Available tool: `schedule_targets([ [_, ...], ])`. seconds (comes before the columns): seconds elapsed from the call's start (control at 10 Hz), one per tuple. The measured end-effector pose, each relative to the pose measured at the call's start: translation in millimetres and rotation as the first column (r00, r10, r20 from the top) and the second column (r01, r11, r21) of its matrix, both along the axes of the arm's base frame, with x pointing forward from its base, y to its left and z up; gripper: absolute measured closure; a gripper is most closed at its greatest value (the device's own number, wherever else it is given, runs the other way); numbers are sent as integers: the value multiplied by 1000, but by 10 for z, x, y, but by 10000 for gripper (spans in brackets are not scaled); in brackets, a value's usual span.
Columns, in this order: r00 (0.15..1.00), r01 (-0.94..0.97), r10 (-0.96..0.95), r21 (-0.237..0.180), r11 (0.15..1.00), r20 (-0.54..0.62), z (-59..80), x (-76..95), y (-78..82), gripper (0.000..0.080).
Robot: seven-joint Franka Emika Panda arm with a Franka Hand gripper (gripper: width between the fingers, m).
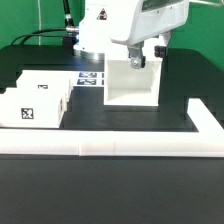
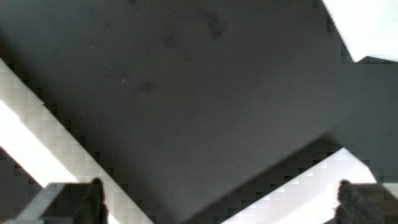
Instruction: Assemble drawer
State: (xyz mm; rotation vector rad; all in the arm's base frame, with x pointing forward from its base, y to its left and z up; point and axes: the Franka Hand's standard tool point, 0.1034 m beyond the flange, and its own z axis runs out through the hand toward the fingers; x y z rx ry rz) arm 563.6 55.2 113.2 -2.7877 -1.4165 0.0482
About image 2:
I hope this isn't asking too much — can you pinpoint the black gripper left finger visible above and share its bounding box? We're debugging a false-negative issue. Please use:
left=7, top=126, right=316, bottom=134
left=14, top=178, right=108, bottom=224

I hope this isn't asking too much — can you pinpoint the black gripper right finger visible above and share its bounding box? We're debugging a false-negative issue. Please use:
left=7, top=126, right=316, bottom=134
left=334, top=180, right=398, bottom=224

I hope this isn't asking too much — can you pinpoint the white L-shaped border wall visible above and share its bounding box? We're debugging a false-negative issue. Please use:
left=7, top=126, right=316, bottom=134
left=0, top=60, right=376, bottom=224

